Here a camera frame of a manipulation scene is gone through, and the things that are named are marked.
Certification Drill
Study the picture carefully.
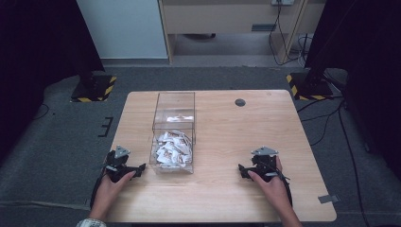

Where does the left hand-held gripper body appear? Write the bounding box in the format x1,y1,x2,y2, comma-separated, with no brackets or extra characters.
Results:
104,145,140,183

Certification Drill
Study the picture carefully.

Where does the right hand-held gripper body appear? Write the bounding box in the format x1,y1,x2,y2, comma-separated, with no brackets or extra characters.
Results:
251,146,280,183

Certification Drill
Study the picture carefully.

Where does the person's left hand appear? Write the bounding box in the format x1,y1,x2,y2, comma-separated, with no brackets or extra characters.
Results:
89,170,137,220

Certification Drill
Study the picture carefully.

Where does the person's right hand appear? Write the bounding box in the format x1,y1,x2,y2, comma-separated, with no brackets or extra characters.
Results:
247,156,294,218

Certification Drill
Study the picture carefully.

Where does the pile of white packets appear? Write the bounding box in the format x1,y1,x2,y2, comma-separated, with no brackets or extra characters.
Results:
152,130,194,169

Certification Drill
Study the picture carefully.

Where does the clear acrylic box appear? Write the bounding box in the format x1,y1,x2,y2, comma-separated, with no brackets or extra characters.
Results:
148,91,197,175

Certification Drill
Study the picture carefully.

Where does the grey tape strip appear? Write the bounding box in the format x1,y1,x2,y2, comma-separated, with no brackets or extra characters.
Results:
317,194,341,204

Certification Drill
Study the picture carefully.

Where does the striped black stand base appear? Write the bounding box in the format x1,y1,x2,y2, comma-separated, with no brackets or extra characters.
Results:
70,74,118,103
286,72,335,101

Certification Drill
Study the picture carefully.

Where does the black curtain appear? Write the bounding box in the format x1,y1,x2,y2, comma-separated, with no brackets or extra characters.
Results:
304,0,401,173
0,0,106,162

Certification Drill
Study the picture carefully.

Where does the grey desk label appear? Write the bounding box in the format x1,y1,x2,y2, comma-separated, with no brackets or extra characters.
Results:
251,23,277,33

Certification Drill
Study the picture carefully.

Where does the white cabinet panel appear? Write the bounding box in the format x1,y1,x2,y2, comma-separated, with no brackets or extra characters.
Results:
76,0,168,60

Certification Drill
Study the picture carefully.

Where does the light wooden desk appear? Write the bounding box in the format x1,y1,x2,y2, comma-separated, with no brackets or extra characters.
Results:
157,0,327,65

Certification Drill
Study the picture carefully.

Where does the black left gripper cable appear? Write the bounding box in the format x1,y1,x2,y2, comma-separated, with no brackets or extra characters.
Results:
90,171,107,210

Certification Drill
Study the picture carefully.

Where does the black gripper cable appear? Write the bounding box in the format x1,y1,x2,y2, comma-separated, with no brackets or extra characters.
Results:
276,171,294,208
90,171,107,210

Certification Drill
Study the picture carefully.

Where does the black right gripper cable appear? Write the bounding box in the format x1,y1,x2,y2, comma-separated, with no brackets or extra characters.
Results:
276,171,294,208

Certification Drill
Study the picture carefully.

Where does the long black floor cable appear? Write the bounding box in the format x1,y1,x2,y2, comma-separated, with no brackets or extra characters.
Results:
338,105,371,227

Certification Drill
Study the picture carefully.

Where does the thin black floor cable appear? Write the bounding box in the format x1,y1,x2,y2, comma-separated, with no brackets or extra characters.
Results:
32,103,50,121

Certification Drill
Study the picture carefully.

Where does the black power cable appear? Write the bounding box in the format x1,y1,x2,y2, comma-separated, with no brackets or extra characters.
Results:
268,3,305,66

